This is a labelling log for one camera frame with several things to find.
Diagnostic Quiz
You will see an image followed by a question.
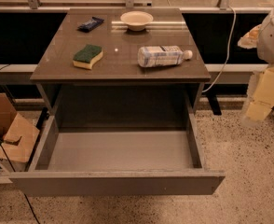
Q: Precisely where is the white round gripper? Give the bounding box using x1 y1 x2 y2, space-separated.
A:
238 8 274 127

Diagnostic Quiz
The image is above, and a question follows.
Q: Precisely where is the green and yellow sponge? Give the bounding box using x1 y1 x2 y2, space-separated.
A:
73 45 103 70

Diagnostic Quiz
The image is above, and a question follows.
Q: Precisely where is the grey cabinet with glossy top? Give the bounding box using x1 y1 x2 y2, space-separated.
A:
29 7 212 133

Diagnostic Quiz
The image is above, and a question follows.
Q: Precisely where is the open grey top drawer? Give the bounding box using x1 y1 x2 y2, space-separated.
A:
9 91 226 198

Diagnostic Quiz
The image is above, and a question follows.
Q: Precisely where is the clear plastic water bottle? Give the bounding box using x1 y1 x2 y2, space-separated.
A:
137 46 193 68

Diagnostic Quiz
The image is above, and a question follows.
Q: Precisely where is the white paper bowl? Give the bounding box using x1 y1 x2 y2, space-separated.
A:
120 11 154 31

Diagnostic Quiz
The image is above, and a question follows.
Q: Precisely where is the brown cardboard box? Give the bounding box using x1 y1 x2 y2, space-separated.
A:
0 93 39 172

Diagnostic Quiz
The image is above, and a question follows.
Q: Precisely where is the white cable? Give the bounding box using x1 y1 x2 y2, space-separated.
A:
201 6 238 94

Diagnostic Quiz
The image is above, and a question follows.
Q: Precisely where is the black floor cable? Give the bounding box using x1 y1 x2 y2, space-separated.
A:
0 121 42 224

